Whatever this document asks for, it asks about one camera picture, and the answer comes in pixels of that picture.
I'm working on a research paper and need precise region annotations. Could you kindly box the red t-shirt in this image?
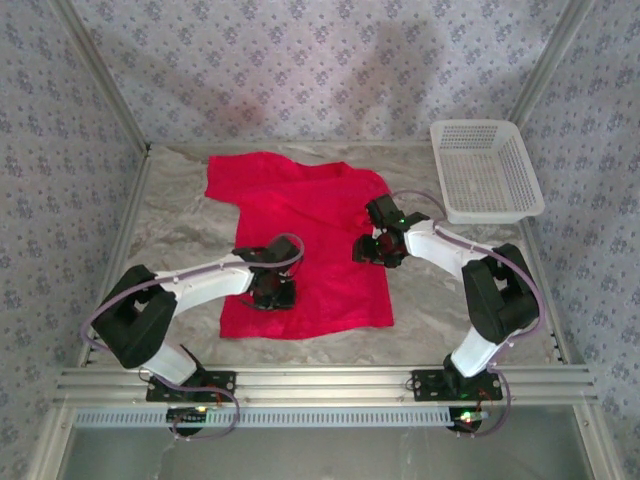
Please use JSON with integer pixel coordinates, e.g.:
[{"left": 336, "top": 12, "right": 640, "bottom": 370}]
[{"left": 204, "top": 152, "right": 396, "bottom": 341}]

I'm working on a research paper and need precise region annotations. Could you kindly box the white perforated plastic basket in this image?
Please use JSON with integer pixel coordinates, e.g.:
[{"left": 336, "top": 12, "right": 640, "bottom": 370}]
[{"left": 429, "top": 119, "right": 546, "bottom": 225}]

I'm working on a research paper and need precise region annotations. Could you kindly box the black left controller board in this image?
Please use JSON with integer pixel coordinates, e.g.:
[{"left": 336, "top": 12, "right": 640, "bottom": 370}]
[{"left": 166, "top": 407, "right": 209, "bottom": 435}]

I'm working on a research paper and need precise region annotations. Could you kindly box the black controller board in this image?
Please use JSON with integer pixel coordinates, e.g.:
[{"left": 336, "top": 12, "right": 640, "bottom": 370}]
[
  {"left": 166, "top": 407, "right": 209, "bottom": 435},
  {"left": 448, "top": 407, "right": 490, "bottom": 435}
]

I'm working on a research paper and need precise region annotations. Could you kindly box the black right controller board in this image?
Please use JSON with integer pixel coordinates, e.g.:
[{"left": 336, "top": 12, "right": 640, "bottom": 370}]
[{"left": 448, "top": 407, "right": 490, "bottom": 435}]

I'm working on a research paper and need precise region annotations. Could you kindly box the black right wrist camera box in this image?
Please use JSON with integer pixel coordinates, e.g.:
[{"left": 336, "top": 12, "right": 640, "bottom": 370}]
[{"left": 366, "top": 195, "right": 407, "bottom": 227}]

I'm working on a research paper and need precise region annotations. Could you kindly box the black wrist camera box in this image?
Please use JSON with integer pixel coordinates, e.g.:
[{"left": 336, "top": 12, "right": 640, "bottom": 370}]
[
  {"left": 269, "top": 236, "right": 302, "bottom": 271},
  {"left": 366, "top": 195, "right": 407, "bottom": 227}
]

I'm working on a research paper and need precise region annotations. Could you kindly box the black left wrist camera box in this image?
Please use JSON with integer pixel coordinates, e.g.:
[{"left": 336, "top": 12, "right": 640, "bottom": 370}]
[{"left": 269, "top": 236, "right": 302, "bottom": 271}]

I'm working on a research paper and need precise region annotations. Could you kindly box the aluminium mounting rail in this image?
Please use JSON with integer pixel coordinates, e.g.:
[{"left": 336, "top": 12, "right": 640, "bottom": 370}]
[{"left": 53, "top": 366, "right": 600, "bottom": 404}]

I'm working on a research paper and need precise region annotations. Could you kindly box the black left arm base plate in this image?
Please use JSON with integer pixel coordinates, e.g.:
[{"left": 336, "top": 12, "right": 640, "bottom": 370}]
[{"left": 145, "top": 369, "right": 237, "bottom": 403}]

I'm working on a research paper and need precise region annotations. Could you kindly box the grey slotted cable duct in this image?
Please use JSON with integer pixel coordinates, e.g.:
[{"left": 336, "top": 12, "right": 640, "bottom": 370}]
[{"left": 73, "top": 405, "right": 464, "bottom": 430}]

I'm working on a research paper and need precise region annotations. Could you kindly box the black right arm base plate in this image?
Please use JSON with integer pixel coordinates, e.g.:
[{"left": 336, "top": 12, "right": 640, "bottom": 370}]
[{"left": 412, "top": 368, "right": 503, "bottom": 402}]

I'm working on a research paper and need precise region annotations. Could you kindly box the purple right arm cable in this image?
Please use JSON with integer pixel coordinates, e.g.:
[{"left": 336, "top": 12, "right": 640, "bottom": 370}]
[{"left": 392, "top": 189, "right": 546, "bottom": 441}]

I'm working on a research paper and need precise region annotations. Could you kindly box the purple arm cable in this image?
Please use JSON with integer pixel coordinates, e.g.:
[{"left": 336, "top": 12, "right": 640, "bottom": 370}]
[
  {"left": 392, "top": 189, "right": 546, "bottom": 441},
  {"left": 79, "top": 232, "right": 307, "bottom": 442}
]

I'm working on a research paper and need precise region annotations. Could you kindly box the aluminium table side rail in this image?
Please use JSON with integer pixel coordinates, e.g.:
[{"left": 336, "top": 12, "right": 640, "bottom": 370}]
[
  {"left": 519, "top": 219, "right": 571, "bottom": 366},
  {"left": 74, "top": 142, "right": 154, "bottom": 371}
]

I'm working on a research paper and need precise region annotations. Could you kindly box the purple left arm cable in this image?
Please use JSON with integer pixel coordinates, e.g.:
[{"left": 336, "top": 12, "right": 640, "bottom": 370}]
[{"left": 79, "top": 232, "right": 307, "bottom": 442}]

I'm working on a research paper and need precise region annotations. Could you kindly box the aluminium frame post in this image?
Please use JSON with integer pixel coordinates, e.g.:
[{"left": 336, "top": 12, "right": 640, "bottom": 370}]
[
  {"left": 508, "top": 0, "right": 597, "bottom": 131},
  {"left": 49, "top": 0, "right": 153, "bottom": 151}
]

